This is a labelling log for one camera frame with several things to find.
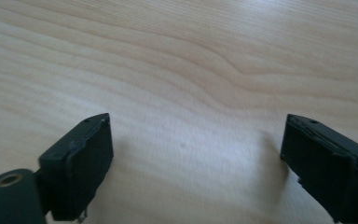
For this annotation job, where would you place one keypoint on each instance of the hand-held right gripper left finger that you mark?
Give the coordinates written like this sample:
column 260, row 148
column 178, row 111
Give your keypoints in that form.
column 79, row 168

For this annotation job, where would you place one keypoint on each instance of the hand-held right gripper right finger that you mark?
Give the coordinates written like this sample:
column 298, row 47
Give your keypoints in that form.
column 326, row 168

